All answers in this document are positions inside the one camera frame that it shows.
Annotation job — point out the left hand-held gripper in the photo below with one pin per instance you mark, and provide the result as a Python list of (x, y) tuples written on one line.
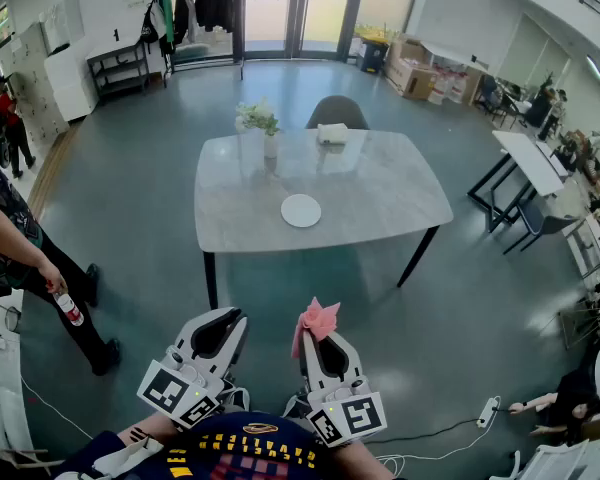
[(162, 393)]

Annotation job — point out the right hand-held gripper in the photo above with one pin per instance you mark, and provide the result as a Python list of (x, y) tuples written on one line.
[(360, 415)]

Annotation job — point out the pink cloth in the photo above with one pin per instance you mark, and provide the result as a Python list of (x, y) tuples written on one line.
[(317, 320)]

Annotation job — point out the white round plate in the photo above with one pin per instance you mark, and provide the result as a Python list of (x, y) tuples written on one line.
[(301, 210)]

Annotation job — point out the person's left forearm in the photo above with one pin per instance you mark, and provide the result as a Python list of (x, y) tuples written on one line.
[(147, 430)]

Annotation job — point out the person's right forearm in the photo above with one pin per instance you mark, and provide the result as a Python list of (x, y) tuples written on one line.
[(372, 463)]

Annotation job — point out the black table leg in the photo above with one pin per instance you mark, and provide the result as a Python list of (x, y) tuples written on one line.
[(417, 258), (210, 280)]

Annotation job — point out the person's navy jersey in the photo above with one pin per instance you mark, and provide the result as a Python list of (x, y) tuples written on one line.
[(250, 450)]

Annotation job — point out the clear bottle red label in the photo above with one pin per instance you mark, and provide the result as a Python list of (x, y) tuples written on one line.
[(70, 310)]

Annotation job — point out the white power strip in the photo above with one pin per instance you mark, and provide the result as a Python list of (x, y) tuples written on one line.
[(487, 413)]

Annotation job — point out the white vase with flowers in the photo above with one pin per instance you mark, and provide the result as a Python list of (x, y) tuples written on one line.
[(262, 118)]

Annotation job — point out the white tissue box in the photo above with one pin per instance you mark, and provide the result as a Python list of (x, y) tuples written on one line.
[(332, 133)]

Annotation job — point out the dark blue chair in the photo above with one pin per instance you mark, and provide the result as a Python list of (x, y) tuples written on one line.
[(542, 225)]

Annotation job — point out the grey shell chair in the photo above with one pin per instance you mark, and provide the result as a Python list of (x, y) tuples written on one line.
[(337, 113)]

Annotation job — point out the black clothes rack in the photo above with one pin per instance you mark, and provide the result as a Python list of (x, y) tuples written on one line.
[(166, 70)]

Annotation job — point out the white cabinet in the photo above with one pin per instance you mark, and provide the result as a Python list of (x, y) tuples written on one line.
[(70, 83)]

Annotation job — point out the large cardboard box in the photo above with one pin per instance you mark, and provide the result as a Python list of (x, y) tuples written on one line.
[(412, 80)]

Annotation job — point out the black shelf table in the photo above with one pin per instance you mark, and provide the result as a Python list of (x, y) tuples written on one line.
[(117, 55)]

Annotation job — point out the dark bin yellow lid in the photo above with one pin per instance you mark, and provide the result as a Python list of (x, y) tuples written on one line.
[(374, 55)]

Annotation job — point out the green hanging garment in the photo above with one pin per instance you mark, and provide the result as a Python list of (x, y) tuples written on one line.
[(167, 10)]

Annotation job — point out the black hanging jacket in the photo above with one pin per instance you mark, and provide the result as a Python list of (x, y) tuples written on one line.
[(215, 0)]

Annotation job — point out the glass double door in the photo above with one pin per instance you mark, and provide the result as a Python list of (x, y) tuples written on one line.
[(300, 8)]

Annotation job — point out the white desk black frame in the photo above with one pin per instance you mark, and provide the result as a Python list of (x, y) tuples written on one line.
[(527, 160)]

